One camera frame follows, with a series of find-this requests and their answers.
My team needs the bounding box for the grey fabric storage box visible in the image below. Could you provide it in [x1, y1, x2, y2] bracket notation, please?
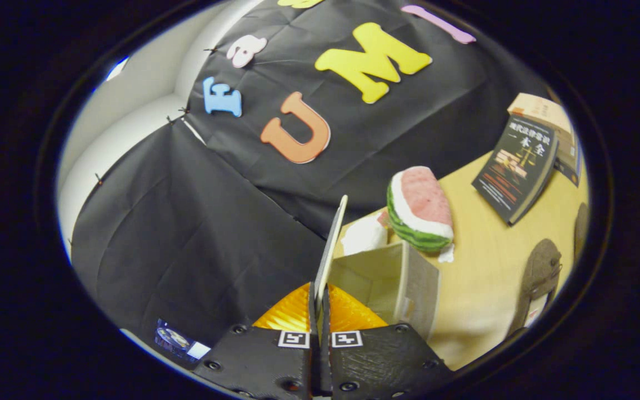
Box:
[314, 194, 441, 341]

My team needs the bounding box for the white plush toy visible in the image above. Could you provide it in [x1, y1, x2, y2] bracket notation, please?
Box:
[341, 214, 388, 256]

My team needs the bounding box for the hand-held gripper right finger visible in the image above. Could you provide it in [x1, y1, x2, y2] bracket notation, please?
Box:
[322, 283, 455, 399]

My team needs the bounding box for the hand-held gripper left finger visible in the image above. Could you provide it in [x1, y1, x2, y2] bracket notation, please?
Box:
[193, 282, 321, 400]

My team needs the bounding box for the watermelon slice plush toy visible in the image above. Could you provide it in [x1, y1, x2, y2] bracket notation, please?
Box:
[387, 166, 455, 263]

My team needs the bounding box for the blue and white printed object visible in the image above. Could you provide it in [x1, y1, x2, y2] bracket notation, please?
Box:
[155, 318, 211, 364]

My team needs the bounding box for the blue cover book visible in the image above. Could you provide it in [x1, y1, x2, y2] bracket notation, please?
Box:
[553, 142, 583, 187]

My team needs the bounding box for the brown fuzzy shoe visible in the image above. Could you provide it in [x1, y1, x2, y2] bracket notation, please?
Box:
[508, 239, 563, 336]
[573, 203, 591, 262]

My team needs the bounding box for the black cover book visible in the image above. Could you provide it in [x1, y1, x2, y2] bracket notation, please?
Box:
[471, 114, 559, 226]

